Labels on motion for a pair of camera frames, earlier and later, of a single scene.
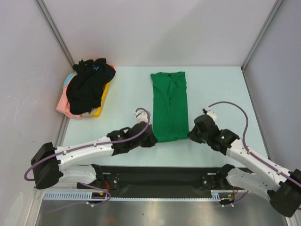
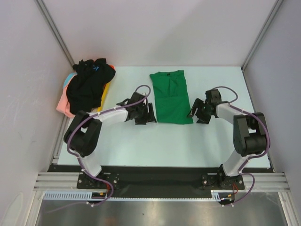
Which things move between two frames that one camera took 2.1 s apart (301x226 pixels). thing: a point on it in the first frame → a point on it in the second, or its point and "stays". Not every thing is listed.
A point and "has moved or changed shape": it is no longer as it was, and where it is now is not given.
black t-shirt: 84,91 stays
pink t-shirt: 64,105 stays
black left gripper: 151,141 → 149,118
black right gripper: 196,133 → 201,111
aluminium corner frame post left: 51,24 stays
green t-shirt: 170,114 has moved or changed shape
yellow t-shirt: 106,90 stays
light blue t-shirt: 68,78 stays
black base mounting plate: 157,181 stays
